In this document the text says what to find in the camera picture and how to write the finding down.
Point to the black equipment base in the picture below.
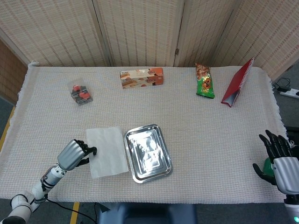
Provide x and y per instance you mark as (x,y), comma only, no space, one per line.
(293,131)

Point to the brass screen hinge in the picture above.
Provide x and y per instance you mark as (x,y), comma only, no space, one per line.
(177,51)

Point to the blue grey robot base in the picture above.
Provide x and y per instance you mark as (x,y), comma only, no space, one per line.
(147,213)

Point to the green snack bag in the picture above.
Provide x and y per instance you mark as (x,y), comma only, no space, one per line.
(205,81)

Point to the beige woven folding screen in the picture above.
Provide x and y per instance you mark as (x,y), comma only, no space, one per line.
(140,30)

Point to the red spiral notebook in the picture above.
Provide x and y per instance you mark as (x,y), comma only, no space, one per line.
(234,86)

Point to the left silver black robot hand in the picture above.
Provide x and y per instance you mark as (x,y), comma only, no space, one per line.
(70,155)

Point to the white paper sheet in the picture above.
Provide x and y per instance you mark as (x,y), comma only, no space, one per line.
(107,154)

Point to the white power strip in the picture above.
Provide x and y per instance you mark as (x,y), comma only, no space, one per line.
(290,93)

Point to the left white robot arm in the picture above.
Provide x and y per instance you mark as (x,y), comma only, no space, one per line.
(52,177)

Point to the silver metal tray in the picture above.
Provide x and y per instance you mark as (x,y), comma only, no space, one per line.
(149,154)

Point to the green yellow sponge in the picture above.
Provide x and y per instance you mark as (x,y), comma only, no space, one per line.
(268,168)

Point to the orange biscuit box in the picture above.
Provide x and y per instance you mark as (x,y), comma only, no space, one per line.
(140,79)

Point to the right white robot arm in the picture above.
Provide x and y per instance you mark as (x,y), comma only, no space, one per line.
(293,208)

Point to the brown woven panel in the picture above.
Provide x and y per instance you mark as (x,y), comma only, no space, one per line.
(10,70)

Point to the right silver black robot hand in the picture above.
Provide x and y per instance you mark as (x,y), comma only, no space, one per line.
(286,172)

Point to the clear plastic coffee box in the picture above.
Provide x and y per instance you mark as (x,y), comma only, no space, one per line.
(80,92)

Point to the white woven tablecloth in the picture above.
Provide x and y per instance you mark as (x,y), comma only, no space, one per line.
(187,116)

